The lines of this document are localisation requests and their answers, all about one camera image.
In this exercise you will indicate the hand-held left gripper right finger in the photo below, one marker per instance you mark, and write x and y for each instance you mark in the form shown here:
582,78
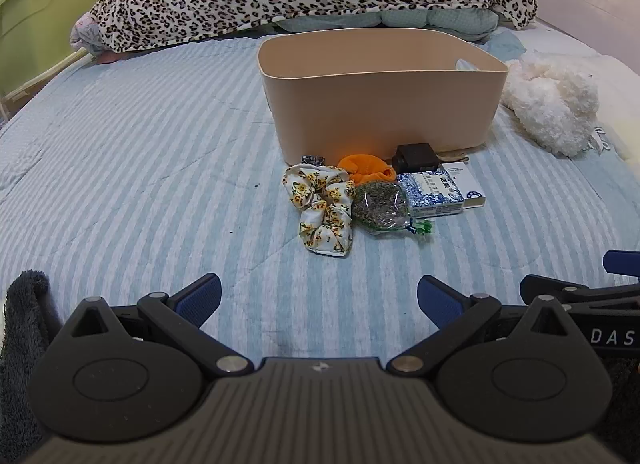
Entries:
440,299

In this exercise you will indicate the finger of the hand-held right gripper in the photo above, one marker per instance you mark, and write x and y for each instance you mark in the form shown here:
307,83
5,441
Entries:
545,286
622,262

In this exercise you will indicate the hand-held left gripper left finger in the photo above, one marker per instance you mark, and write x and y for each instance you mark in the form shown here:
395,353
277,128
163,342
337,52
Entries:
197,296

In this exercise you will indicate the blue white patterned box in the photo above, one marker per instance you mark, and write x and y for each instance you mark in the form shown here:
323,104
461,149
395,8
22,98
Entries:
430,191

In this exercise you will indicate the clear bag of dried herbs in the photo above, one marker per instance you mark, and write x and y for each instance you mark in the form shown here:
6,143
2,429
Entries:
380,204

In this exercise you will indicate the small black box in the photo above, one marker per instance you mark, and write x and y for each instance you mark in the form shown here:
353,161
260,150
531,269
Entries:
415,157

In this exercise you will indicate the orange cloth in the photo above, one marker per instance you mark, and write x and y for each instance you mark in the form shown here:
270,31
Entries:
362,167

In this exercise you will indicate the floral white yellow scrunchie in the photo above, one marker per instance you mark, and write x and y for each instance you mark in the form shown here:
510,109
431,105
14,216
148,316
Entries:
306,185

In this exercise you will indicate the small dark patterned packet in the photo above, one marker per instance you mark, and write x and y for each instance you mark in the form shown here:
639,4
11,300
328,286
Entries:
313,160

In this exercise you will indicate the beige plastic storage bin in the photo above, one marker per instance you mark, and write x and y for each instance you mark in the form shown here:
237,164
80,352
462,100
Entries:
375,109

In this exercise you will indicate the blue striped bed sheet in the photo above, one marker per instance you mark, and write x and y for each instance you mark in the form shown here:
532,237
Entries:
150,169

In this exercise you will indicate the white fluffy plush toy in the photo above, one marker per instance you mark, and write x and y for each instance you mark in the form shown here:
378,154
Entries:
550,99

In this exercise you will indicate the dark grey fleece clothing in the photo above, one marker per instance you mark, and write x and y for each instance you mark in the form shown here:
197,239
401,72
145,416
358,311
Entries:
22,344

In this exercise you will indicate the teal quilt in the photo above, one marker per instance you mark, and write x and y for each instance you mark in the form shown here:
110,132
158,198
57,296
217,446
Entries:
440,19

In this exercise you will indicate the pink cloth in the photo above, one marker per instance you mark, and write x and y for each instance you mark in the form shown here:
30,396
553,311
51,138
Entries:
85,34

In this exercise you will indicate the green cabinet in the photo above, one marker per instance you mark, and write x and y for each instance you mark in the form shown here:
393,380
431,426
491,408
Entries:
45,19

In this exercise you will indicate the white bed frame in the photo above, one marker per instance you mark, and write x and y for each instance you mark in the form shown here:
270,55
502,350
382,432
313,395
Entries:
30,89

